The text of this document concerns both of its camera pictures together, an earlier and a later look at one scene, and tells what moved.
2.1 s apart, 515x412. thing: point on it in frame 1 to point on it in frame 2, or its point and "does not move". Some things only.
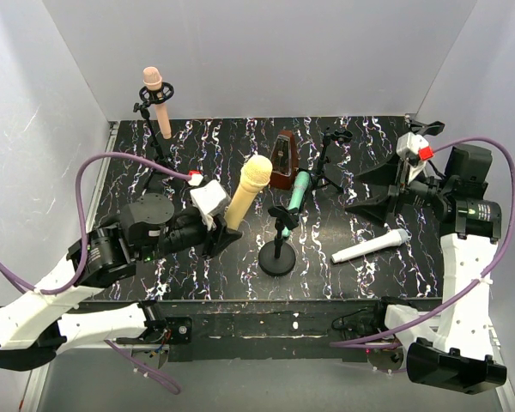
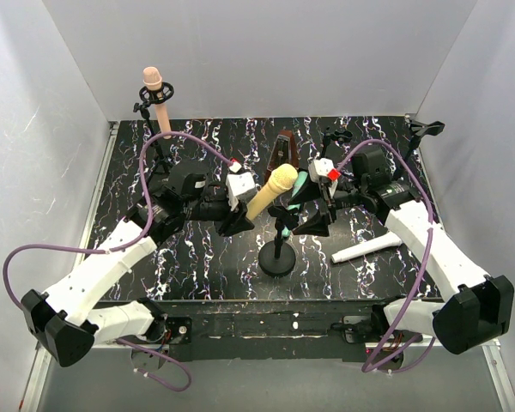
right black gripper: [395, 193] to [327, 206]
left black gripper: [212, 240] to [230, 211]
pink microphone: [152, 81] does not move
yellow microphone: [256, 174] to [282, 178]
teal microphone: [302, 180] does not move
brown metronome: [285, 161] does not move
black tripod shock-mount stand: [148, 98] does not move
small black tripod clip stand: [342, 136] does not move
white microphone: [391, 239] does not move
